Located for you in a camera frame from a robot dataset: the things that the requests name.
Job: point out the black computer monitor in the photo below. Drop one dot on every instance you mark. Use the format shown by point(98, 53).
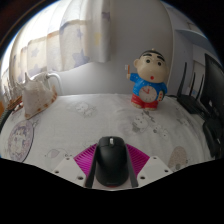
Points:
point(215, 86)

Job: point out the white star-print curtain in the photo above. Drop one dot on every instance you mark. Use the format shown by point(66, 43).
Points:
point(56, 36)

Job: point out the white cartoon-print tablecloth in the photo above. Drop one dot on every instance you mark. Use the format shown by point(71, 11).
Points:
point(100, 116)

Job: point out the cartoon boy figure clock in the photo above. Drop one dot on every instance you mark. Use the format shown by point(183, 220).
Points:
point(148, 83)

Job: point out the large white conch shell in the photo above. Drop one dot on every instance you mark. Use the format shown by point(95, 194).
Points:
point(36, 98)

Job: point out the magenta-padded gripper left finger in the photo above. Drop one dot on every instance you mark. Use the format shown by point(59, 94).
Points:
point(83, 160)

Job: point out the black router with antennas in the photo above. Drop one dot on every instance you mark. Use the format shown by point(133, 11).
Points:
point(191, 101)

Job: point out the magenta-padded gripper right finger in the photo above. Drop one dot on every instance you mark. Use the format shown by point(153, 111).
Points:
point(139, 159)

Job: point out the black computer mouse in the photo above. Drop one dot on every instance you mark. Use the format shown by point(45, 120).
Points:
point(111, 160)

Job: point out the white wall shelf unit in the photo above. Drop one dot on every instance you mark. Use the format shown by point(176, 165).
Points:
point(190, 36)

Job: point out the black box device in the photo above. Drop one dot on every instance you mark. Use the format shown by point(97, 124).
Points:
point(215, 136)

